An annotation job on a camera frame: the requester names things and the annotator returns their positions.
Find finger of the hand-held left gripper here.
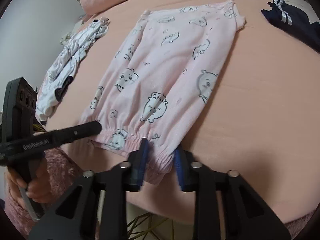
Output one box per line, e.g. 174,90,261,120
50,121,103,147

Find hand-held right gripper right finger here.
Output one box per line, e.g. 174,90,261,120
174,149,292,240

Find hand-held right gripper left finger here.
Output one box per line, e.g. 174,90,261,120
28,137,150,240

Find pink printed pajama pants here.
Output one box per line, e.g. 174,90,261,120
79,0,248,187

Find person's right forearm pink sleeve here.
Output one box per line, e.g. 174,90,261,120
285,210,318,238

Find pile of light clothes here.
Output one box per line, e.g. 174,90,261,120
60,29,75,45

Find person's left hand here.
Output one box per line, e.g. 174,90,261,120
6,155,48,205

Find white striped garment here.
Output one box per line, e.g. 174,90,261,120
35,17,110,125

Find round bed with pink sheet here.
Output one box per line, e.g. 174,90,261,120
42,0,320,224

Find navy shorts with white stripes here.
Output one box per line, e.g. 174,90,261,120
261,0,320,55

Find gold wire stool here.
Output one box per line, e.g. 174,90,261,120
125,211,175,240

